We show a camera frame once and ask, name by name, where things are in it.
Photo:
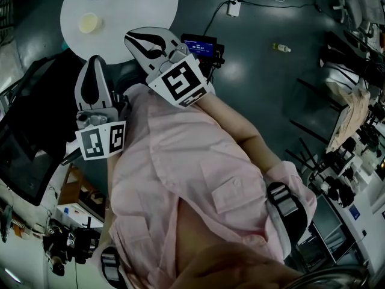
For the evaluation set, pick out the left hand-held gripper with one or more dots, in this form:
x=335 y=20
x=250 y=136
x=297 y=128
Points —
x=99 y=137

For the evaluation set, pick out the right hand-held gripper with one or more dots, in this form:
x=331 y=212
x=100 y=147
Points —
x=180 y=81

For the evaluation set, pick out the pale yellow cup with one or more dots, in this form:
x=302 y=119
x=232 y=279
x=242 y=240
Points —
x=88 y=23

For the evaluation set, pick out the person's right forearm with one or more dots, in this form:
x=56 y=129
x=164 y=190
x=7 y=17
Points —
x=240 y=128

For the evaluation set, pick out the round white table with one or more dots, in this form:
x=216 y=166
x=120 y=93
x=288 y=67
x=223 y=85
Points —
x=135 y=8

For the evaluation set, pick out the black device with blue screen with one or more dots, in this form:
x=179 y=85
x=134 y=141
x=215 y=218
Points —
x=200 y=45

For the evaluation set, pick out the black office chair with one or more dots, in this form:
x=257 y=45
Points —
x=33 y=125

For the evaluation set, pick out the white power strip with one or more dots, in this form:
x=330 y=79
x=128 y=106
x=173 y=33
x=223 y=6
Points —
x=234 y=4

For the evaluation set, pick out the wooden cabinet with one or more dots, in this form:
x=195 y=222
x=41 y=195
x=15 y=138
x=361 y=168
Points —
x=79 y=197

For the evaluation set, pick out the person's pink shirt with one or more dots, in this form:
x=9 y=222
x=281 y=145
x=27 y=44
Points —
x=186 y=167

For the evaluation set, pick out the small yellow bottle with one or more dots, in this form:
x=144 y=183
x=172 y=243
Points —
x=281 y=47

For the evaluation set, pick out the white office chair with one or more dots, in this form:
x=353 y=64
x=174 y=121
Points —
x=359 y=9

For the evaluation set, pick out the beige cloth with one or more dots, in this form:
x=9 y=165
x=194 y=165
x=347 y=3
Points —
x=352 y=113

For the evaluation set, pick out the black camera equipment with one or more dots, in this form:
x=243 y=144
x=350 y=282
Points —
x=72 y=241

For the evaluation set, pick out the black frame glass table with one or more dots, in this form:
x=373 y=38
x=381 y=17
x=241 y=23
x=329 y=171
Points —
x=319 y=113

